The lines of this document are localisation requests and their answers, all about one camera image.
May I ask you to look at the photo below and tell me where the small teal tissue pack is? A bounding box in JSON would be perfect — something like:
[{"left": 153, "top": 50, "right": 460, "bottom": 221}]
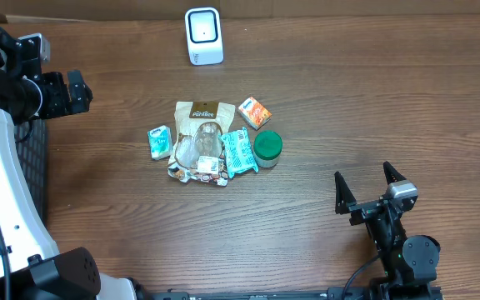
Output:
[{"left": 147, "top": 125, "right": 173, "bottom": 160}]

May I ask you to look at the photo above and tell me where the grey plastic mesh basket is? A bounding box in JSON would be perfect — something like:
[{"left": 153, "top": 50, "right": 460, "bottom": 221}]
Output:
[{"left": 14, "top": 119, "right": 48, "bottom": 225}]

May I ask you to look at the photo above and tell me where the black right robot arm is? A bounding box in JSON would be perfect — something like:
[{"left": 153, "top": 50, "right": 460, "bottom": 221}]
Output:
[{"left": 334, "top": 162, "right": 441, "bottom": 287}]

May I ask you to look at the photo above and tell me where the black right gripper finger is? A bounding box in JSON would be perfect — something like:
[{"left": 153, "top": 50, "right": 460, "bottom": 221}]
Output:
[
  {"left": 382, "top": 161, "right": 406, "bottom": 184},
  {"left": 334, "top": 172, "right": 357, "bottom": 214}
]

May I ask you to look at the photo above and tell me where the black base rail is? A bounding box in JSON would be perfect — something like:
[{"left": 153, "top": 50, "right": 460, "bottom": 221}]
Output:
[{"left": 145, "top": 287, "right": 443, "bottom": 300}]

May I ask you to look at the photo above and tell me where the teal snack packet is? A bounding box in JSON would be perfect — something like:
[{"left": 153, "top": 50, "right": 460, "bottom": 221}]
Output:
[{"left": 220, "top": 127, "right": 258, "bottom": 178}]

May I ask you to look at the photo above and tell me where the green lid jar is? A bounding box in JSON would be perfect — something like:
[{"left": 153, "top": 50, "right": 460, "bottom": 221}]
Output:
[{"left": 253, "top": 131, "right": 283, "bottom": 168}]

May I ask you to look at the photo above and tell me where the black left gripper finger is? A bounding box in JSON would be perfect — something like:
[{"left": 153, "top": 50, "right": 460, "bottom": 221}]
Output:
[
  {"left": 67, "top": 70, "right": 86, "bottom": 89},
  {"left": 69, "top": 85, "right": 93, "bottom": 114}
]

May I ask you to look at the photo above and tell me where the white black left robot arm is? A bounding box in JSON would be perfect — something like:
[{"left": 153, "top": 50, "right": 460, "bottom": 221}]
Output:
[{"left": 0, "top": 27, "right": 147, "bottom": 299}]

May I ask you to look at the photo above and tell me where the brown beige snack pouch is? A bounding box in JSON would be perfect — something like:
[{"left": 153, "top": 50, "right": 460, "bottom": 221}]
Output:
[{"left": 167, "top": 102, "right": 235, "bottom": 187}]

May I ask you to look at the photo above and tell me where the cardboard backdrop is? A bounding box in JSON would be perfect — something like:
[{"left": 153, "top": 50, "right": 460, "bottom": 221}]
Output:
[{"left": 0, "top": 0, "right": 480, "bottom": 23}]

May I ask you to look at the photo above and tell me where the orange packet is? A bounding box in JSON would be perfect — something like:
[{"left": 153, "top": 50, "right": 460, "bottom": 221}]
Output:
[{"left": 237, "top": 97, "right": 272, "bottom": 130}]

